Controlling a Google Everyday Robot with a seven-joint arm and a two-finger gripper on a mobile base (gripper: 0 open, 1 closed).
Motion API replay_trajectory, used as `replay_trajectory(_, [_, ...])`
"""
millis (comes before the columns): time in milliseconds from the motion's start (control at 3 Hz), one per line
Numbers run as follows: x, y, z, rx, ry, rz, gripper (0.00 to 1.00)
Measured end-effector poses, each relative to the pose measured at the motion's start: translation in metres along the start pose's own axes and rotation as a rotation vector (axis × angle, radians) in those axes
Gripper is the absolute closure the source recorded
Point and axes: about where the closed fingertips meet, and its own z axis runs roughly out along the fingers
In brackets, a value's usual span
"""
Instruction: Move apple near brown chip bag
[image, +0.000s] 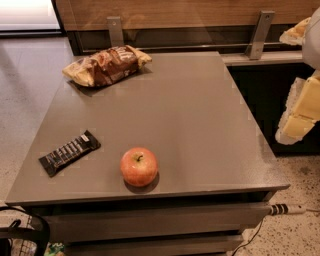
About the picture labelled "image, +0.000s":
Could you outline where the wooden counter panel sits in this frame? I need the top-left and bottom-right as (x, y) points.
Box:
(55, 0), (320, 31)

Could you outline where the metal bracket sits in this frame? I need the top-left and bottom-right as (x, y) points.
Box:
(245, 10), (275, 60)
(107, 16), (124, 47)

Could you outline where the grey drawer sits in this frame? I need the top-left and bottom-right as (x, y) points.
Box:
(47, 203), (270, 242)
(65, 235), (243, 256)

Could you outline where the right metal bracket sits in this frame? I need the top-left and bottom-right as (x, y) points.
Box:
(245, 10), (275, 60)

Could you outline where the lower grey drawer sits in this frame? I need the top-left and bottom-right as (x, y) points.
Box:
(65, 235), (243, 256)

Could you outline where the black snack bar wrapper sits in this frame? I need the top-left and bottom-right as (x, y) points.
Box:
(39, 130), (101, 177)

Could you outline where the red apple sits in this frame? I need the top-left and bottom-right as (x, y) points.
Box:
(120, 147), (158, 187)

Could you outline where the left metal bracket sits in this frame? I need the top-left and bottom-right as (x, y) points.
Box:
(107, 16), (124, 47)

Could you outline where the black cable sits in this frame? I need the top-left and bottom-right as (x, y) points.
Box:
(231, 218), (265, 256)

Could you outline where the upper grey drawer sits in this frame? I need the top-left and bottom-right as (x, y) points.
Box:
(47, 203), (270, 242)

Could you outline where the black white striped handle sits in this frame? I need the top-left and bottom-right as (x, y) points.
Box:
(270, 203), (306, 216)

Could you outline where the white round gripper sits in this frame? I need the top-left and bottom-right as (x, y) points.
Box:
(275, 7), (320, 145)

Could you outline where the brown chip bag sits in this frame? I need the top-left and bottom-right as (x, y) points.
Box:
(62, 45), (152, 87)

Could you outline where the black wire basket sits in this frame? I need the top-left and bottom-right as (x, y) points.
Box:
(0, 206), (50, 256)

